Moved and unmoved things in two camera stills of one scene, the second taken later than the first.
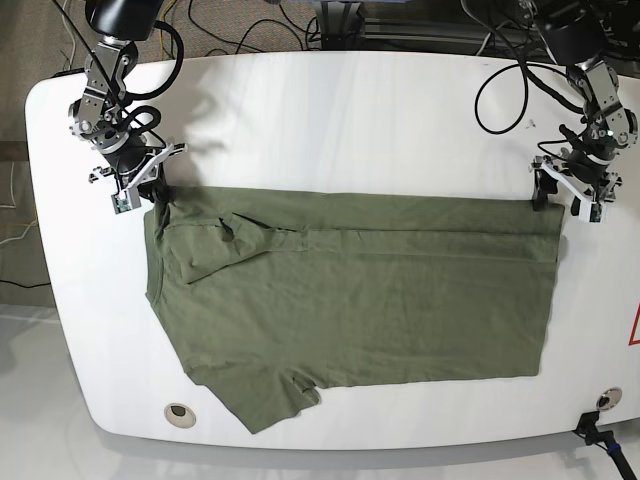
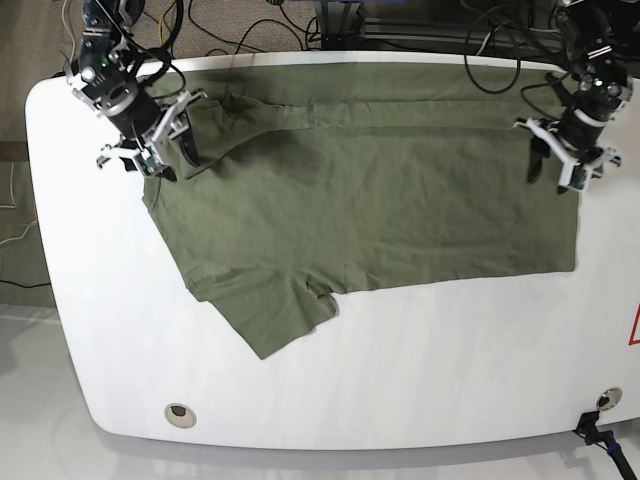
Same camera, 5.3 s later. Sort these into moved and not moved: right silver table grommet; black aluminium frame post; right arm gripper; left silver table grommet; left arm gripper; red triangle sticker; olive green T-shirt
Moved: olive green T-shirt; left arm gripper; right arm gripper
Not moved: left silver table grommet; black aluminium frame post; red triangle sticker; right silver table grommet
